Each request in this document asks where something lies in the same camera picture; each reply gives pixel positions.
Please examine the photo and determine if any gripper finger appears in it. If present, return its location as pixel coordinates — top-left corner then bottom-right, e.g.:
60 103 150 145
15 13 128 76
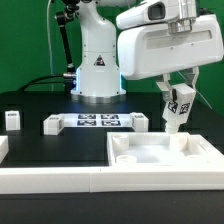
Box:
156 73 172 102
184 67 199 89

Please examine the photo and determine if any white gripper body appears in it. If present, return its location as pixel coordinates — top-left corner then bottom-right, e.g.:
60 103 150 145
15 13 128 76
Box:
117 15 224 80

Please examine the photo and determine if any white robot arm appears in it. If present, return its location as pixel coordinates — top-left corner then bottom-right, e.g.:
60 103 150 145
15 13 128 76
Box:
63 0 224 102

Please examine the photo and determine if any white fiducial marker base sheet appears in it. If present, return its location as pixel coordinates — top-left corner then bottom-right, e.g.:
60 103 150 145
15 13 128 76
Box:
63 113 131 127

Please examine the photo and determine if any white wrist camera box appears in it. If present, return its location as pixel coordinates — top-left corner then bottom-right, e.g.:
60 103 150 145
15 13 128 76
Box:
116 0 180 30

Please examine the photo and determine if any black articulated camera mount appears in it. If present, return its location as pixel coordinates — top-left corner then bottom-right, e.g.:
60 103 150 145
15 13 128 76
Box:
55 0 80 92

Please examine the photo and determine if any white vertical cable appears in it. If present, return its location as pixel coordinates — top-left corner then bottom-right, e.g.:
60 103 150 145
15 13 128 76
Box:
46 0 55 92

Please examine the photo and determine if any white front fence rail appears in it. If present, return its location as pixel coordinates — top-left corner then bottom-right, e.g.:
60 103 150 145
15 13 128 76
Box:
0 167 224 194

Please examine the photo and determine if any white fence rail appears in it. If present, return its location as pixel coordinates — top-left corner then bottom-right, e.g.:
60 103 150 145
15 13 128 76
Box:
0 167 224 194
0 136 9 163

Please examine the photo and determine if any black cable bundle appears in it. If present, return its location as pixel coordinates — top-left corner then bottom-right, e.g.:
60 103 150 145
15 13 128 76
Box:
17 74 68 93

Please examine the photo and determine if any white left fence rail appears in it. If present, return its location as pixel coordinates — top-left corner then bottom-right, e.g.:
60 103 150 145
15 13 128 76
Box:
0 136 9 163

